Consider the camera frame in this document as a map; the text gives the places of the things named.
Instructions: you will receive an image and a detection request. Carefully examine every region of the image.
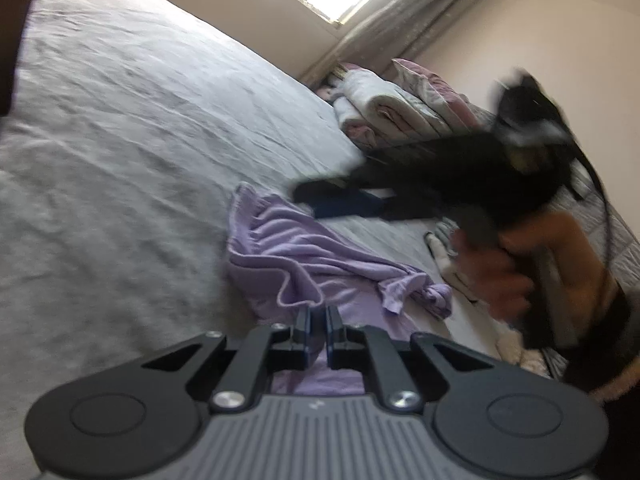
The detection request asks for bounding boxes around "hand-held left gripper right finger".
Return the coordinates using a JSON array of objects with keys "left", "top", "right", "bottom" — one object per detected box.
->
[{"left": 326, "top": 305, "right": 495, "bottom": 414}]

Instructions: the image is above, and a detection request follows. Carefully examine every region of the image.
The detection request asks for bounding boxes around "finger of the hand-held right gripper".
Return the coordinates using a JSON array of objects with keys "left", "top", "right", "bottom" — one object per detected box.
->
[
  {"left": 312, "top": 194, "right": 390, "bottom": 222},
  {"left": 291, "top": 175, "right": 362, "bottom": 207}
]

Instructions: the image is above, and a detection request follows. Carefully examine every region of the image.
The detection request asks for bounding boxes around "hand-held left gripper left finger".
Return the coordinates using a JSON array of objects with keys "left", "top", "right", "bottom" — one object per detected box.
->
[{"left": 141, "top": 305, "right": 327, "bottom": 414}]

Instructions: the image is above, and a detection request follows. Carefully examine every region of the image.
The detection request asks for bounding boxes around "person's right forearm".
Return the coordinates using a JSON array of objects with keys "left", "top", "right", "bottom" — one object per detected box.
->
[{"left": 500, "top": 209, "right": 622, "bottom": 357}]

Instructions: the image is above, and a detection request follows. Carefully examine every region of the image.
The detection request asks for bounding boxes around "folded grey garment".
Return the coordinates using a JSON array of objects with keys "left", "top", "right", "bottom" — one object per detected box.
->
[{"left": 424, "top": 217, "right": 463, "bottom": 258}]

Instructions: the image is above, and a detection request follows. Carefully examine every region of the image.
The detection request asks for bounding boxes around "white fluffy toy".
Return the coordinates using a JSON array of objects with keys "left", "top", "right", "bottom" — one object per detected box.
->
[{"left": 494, "top": 332, "right": 553, "bottom": 377}]

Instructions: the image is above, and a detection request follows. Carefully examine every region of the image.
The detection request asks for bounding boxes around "person's right hand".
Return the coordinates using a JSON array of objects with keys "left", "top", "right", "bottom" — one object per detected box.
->
[{"left": 454, "top": 231, "right": 537, "bottom": 322}]

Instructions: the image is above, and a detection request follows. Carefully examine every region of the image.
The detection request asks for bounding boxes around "bed with grey sheet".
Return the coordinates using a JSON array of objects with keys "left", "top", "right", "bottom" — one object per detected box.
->
[{"left": 0, "top": 0, "right": 531, "bottom": 411}]

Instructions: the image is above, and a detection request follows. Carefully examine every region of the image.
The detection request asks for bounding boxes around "patterned grey curtain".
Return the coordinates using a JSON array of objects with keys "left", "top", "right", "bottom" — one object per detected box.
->
[{"left": 300, "top": 0, "right": 501, "bottom": 88}]

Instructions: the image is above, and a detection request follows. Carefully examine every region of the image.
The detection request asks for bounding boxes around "folded grey pink comforter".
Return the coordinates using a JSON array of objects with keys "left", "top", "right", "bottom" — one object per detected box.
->
[{"left": 330, "top": 66, "right": 403, "bottom": 152}]

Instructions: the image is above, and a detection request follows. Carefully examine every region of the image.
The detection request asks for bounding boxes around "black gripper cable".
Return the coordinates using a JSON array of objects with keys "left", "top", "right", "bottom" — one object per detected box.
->
[{"left": 569, "top": 144, "right": 615, "bottom": 287}]

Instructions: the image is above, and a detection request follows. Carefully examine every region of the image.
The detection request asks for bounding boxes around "purple shirt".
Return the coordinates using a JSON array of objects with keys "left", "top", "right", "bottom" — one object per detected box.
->
[{"left": 226, "top": 182, "right": 453, "bottom": 396}]

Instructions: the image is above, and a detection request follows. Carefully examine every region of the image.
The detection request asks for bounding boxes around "folded white garment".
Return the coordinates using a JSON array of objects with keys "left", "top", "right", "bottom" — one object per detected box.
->
[{"left": 432, "top": 240, "right": 476, "bottom": 293}]

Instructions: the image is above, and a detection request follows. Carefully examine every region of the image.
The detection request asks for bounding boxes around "person's dark clothing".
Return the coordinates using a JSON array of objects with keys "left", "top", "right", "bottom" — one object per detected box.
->
[{"left": 562, "top": 280, "right": 640, "bottom": 413}]

